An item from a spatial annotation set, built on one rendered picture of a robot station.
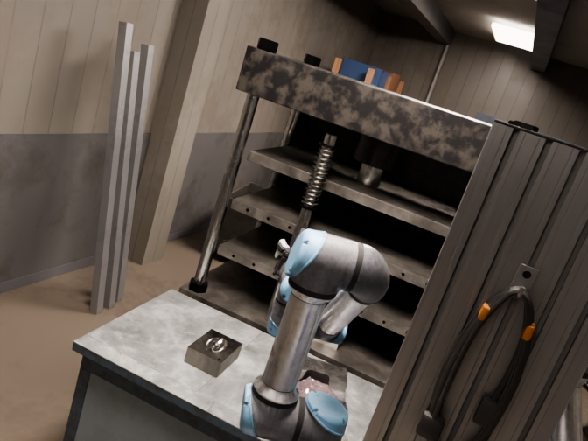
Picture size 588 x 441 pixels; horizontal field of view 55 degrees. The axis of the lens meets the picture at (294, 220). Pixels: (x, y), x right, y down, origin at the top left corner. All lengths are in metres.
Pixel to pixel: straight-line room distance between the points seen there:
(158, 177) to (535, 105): 6.16
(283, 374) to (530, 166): 0.76
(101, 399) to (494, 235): 1.83
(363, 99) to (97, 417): 1.67
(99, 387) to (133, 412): 0.17
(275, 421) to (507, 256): 0.75
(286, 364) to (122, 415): 1.15
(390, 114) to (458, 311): 1.62
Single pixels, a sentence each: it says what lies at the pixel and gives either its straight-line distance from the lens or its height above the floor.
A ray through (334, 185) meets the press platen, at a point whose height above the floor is 1.53.
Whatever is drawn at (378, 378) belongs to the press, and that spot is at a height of 0.79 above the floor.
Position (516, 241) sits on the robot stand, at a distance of 0.87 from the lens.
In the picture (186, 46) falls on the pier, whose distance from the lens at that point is 4.59.
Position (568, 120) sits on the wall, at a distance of 9.25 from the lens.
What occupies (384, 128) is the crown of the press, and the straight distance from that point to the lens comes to 2.43.
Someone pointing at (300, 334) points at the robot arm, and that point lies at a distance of 1.30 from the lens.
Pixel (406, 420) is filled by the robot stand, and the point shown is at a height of 1.54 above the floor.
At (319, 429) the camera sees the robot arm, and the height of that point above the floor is 1.23.
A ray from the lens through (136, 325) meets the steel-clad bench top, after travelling 2.47.
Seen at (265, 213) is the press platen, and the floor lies 1.28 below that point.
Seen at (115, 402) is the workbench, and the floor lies 0.61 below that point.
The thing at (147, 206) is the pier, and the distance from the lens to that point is 4.83.
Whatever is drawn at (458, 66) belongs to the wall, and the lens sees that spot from 9.33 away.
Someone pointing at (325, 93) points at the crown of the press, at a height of 1.92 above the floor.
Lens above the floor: 2.03
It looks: 16 degrees down
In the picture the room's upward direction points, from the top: 18 degrees clockwise
